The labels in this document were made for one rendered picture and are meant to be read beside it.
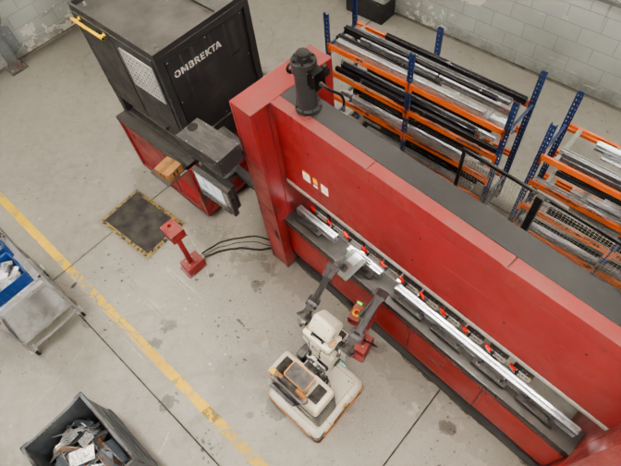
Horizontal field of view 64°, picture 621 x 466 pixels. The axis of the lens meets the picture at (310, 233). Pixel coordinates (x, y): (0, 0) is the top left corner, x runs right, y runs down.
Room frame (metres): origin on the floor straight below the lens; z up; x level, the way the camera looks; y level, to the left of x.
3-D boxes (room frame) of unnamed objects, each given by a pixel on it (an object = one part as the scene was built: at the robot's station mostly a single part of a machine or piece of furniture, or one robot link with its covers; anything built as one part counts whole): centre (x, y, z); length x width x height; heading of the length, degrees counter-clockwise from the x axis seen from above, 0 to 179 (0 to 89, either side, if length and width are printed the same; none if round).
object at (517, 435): (1.62, -0.76, 0.41); 3.00 x 0.21 x 0.83; 37
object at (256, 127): (3.05, 0.04, 1.15); 0.85 x 0.25 x 2.30; 127
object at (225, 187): (2.79, 0.74, 1.42); 0.45 x 0.12 x 0.36; 42
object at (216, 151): (2.89, 0.71, 1.53); 0.51 x 0.25 x 0.85; 42
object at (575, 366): (1.64, -0.80, 1.74); 3.00 x 0.08 x 0.80; 37
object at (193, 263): (2.90, 1.37, 0.41); 0.25 x 0.20 x 0.83; 127
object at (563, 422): (1.15, -1.16, 0.92); 1.67 x 0.06 x 0.10; 37
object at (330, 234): (2.60, -0.08, 0.92); 0.50 x 0.06 x 0.10; 37
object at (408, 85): (3.92, -1.37, 0.87); 2.20 x 0.50 x 1.75; 41
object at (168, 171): (3.47, 1.34, 1.04); 0.30 x 0.26 x 0.12; 41
